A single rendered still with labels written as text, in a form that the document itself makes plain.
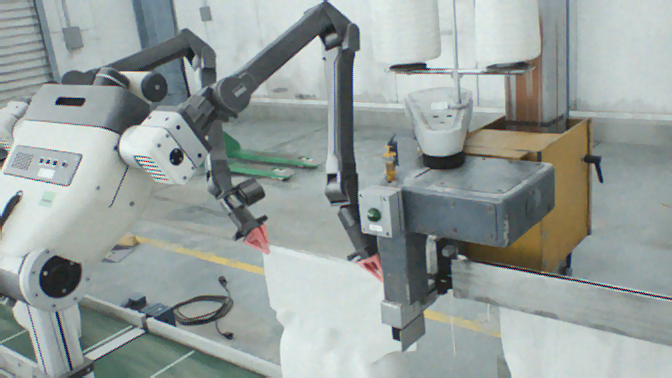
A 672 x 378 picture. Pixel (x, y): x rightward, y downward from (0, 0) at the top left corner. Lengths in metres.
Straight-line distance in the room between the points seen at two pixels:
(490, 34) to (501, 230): 0.44
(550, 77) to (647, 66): 4.83
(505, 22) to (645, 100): 5.14
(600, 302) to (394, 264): 0.41
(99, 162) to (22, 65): 7.76
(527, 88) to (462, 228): 0.53
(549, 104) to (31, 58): 8.05
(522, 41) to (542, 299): 0.54
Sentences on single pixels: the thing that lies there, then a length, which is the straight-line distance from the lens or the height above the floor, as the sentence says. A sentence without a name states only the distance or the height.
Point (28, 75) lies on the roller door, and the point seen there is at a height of 0.92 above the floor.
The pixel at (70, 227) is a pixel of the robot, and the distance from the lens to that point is 1.52.
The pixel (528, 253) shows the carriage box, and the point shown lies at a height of 1.09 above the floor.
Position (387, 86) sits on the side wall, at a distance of 7.74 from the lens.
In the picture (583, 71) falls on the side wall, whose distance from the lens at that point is 6.71.
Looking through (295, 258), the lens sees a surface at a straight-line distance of 1.85.
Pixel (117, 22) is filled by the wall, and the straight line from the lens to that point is 10.00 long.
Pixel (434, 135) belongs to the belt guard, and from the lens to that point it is 1.43.
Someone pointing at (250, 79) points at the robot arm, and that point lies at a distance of 1.50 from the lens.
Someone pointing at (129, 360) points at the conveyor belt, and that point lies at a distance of 2.90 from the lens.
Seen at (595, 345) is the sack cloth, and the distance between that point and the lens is 1.51.
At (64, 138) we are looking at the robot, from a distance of 1.61.
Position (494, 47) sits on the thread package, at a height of 1.56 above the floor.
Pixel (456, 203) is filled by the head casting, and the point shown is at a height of 1.31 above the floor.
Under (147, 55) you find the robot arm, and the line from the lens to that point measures 2.05.
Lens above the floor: 1.75
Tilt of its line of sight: 18 degrees down
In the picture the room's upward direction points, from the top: 6 degrees counter-clockwise
